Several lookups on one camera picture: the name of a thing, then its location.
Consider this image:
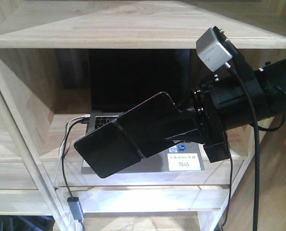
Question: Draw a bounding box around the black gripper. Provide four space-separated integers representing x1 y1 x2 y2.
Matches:
147 76 268 163

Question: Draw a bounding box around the black smartphone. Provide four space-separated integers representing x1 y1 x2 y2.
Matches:
74 92 178 179

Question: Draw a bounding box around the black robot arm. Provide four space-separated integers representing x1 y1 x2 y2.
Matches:
148 58 286 163

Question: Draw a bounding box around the silver laptop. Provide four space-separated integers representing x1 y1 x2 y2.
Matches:
86 49 198 172

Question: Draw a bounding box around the grey usb adapter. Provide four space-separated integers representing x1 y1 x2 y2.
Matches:
67 196 84 221

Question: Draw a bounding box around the light wooden shelf unit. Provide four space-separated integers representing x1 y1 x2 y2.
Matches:
0 0 286 231

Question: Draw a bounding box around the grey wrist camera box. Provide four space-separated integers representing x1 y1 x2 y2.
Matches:
196 27 233 72

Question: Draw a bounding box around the white laptop cable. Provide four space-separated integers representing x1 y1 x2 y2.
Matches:
53 115 90 183

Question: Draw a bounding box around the black laptop cable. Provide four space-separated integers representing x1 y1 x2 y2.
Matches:
60 119 90 200

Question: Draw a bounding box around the black camera cable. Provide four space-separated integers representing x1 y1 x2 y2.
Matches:
225 62 262 231

